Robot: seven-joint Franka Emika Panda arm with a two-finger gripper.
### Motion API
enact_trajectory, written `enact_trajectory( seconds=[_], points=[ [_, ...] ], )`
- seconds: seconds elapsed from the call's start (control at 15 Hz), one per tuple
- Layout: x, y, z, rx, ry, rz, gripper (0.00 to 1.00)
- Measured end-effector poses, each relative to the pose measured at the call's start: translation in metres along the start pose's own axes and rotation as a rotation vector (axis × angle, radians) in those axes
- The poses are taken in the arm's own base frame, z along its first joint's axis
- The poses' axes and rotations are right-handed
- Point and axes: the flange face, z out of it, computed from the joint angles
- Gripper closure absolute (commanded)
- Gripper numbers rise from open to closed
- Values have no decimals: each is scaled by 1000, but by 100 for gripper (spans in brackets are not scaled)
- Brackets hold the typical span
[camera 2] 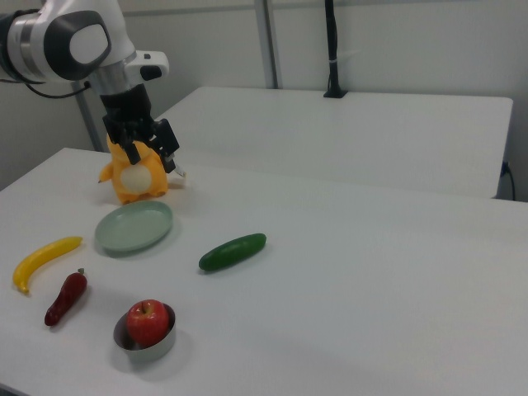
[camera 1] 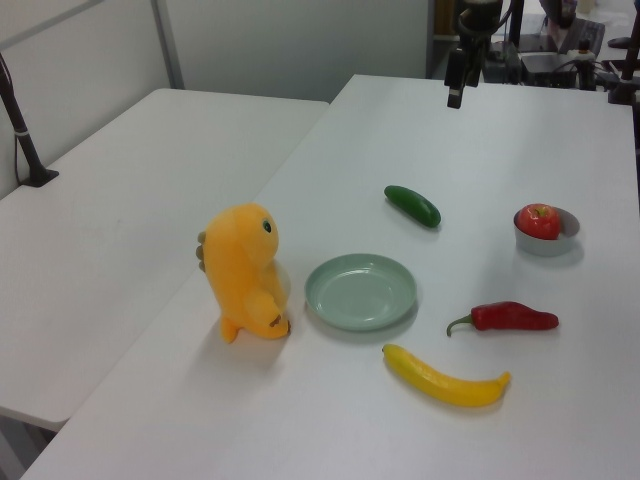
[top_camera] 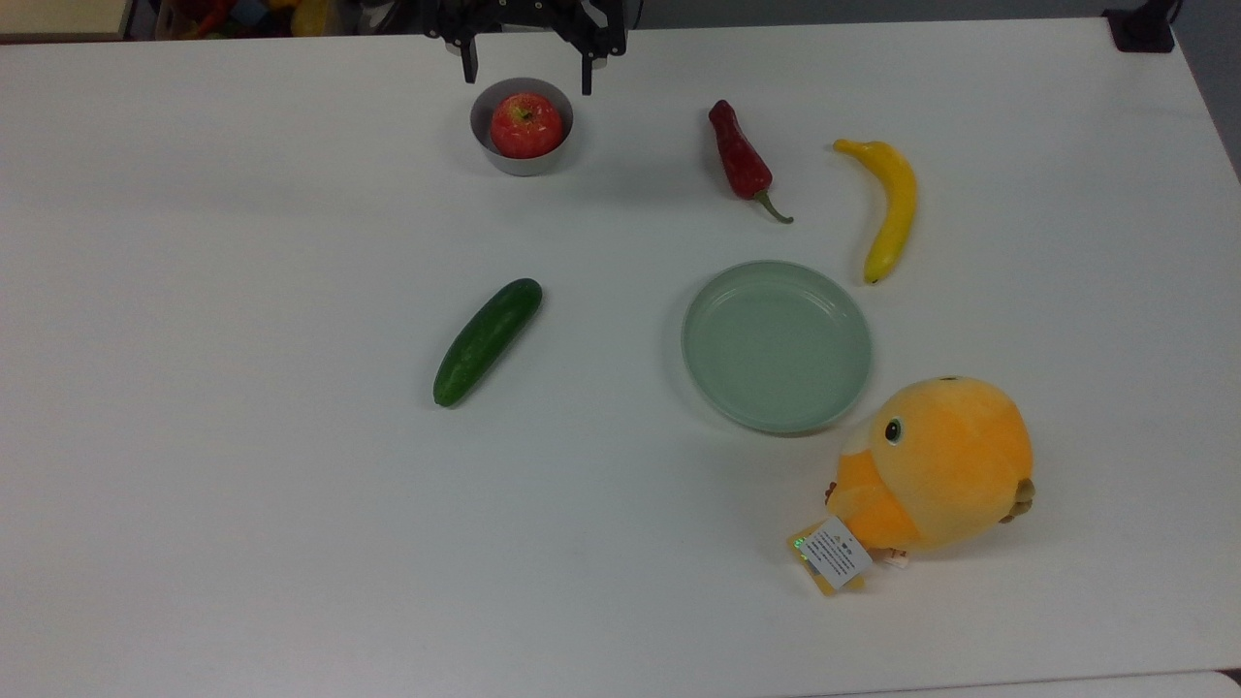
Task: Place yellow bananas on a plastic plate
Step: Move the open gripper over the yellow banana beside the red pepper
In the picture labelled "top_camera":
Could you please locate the white printed paper tag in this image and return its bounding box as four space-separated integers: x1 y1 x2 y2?
797 517 873 591

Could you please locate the red apple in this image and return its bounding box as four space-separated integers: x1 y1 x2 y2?
490 92 564 160

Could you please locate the pale green plastic plate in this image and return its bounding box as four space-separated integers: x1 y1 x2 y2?
681 259 873 434

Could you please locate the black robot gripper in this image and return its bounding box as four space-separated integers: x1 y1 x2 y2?
422 0 629 97

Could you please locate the black table clamp mount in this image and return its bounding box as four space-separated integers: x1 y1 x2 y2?
1103 0 1178 54

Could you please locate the orange plush bird toy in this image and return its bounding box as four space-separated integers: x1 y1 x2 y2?
824 375 1036 568

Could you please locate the green cucumber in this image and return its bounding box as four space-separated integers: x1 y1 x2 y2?
432 278 544 408

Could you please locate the yellow card tag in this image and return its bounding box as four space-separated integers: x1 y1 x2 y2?
786 523 846 597

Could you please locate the small grey bowl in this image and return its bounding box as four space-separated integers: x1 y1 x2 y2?
469 78 575 177

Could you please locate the yellow banana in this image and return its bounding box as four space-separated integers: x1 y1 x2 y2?
833 139 919 286

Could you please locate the red chili pepper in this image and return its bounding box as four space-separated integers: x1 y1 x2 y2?
708 99 795 225

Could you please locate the pile of colourful toys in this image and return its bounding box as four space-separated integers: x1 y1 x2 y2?
153 0 342 40

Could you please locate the wooden box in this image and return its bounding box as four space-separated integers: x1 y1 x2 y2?
0 0 134 42

